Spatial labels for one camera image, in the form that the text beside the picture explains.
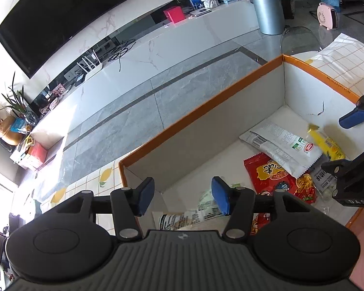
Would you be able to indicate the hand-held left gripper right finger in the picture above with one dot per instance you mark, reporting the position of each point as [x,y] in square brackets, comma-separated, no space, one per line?
[221,195]

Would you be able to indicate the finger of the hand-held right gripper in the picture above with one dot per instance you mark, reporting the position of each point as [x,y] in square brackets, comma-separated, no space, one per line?
[336,166]
[355,118]

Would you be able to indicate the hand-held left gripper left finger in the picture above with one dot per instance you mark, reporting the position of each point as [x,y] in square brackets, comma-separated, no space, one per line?
[145,195]

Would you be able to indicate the clear greenish snack packet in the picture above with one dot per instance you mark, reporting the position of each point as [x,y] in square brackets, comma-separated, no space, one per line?
[235,185]

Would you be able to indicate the yellow snack packet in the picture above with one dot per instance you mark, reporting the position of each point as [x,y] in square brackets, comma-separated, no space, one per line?
[330,148]

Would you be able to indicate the clear packet of white balls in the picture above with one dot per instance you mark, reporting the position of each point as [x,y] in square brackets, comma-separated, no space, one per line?
[320,177]

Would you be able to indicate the white green snack bag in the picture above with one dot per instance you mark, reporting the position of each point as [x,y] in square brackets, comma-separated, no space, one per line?
[200,212]

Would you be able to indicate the red orange patterned snack packet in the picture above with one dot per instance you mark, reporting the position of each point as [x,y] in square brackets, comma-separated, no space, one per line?
[305,189]

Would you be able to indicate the long red snack packet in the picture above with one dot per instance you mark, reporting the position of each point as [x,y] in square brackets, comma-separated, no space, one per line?
[267,172]

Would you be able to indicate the white snack packet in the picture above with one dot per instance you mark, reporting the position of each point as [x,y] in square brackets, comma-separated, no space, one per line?
[279,145]

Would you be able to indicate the orange cardboard box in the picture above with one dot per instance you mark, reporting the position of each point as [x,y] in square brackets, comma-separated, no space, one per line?
[200,136]

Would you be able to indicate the lemon print checked tablecloth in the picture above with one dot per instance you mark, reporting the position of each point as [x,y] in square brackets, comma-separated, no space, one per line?
[345,57]

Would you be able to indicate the transparent chair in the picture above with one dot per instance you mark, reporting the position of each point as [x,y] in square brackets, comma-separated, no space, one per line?
[300,41]

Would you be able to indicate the pink heater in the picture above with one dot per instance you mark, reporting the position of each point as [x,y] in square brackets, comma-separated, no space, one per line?
[329,16]

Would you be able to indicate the red orange box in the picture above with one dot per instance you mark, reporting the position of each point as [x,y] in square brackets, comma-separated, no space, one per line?
[36,154]

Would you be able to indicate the small pink patterned card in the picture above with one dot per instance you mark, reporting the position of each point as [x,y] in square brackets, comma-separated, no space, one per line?
[59,89]

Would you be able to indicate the silver trash can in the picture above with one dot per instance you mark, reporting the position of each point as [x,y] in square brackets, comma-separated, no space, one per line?
[267,12]

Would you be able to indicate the white router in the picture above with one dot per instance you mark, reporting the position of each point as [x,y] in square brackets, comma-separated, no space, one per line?
[91,63]

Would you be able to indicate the blue packet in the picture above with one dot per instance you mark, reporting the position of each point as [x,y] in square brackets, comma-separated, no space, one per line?
[18,124]

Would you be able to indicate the gold pot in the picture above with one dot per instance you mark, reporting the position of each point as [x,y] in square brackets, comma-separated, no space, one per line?
[10,132]

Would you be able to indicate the white television cabinet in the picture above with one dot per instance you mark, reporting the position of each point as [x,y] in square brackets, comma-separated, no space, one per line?
[185,45]

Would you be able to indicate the long leaf potted plant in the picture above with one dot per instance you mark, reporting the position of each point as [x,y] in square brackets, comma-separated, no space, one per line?
[18,100]

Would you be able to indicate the pink red box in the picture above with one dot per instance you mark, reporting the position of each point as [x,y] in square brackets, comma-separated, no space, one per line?
[173,15]

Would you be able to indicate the black curved television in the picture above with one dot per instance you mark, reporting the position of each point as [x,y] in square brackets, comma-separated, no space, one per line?
[57,21]

